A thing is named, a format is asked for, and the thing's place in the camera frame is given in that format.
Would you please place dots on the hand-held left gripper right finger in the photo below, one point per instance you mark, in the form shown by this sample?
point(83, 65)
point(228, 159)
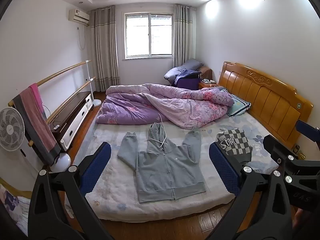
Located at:
point(223, 167)

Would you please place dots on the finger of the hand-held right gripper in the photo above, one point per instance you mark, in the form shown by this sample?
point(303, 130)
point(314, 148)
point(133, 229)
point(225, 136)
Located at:
point(277, 150)
point(308, 130)

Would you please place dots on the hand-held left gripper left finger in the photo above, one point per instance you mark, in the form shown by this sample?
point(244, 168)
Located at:
point(96, 165)

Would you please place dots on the grey zip hoodie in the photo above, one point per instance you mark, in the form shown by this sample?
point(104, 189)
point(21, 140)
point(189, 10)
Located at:
point(165, 170)

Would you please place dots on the bed with floral sheet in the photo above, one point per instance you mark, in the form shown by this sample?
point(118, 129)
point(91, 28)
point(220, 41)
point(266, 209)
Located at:
point(112, 185)

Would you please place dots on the black white checkered sweater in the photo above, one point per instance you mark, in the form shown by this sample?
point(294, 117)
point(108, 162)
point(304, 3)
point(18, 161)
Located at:
point(235, 142)

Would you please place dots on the wooden headboard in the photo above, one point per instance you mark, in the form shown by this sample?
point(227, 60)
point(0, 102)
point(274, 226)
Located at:
point(270, 97)

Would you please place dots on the blue green patterned pillow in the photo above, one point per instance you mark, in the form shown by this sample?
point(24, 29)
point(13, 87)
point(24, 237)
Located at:
point(238, 105)

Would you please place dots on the purple floral quilt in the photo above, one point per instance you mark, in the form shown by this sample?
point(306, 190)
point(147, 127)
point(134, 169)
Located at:
point(125, 107)

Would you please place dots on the dark white TV cabinet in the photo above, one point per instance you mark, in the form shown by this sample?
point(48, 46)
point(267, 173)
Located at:
point(72, 105)

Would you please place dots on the pink grey towel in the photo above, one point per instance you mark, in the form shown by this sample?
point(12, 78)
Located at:
point(37, 120)

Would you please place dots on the wooden nightstand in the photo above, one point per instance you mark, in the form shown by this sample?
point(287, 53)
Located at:
point(206, 86)

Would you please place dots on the floral cloth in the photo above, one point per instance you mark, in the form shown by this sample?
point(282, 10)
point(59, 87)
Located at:
point(12, 202)

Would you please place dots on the dark purple cloth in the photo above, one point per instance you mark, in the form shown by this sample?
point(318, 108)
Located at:
point(187, 82)

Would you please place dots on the white standing fan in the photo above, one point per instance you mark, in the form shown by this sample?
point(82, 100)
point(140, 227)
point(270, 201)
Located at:
point(10, 127)

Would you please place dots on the brown chair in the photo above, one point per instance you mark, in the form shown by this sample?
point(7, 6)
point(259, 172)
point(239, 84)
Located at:
point(206, 71)

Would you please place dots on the wooden ballet barre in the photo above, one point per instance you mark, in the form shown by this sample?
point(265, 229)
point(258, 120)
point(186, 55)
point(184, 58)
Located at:
point(67, 68)

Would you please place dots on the blue grey pillow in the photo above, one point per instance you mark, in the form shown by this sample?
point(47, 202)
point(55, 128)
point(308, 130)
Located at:
point(185, 67)

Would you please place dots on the window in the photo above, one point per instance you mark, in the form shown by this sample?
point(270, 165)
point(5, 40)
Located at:
point(137, 35)

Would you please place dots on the white air conditioner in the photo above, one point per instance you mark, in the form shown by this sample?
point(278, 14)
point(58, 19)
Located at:
point(78, 15)

